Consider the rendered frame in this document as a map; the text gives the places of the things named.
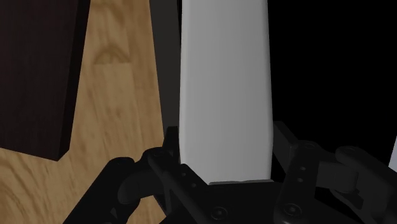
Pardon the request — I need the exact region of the white rectangular slab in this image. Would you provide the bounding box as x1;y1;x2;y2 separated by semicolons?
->
178;0;275;186

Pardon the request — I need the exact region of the dark brown wooden cabinet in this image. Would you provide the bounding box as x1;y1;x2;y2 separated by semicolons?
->
0;0;92;162

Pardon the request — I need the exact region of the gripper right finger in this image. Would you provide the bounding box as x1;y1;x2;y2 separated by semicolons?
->
272;120;397;224

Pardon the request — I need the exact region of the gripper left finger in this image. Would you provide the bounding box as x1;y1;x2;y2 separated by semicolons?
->
63;125;230;224

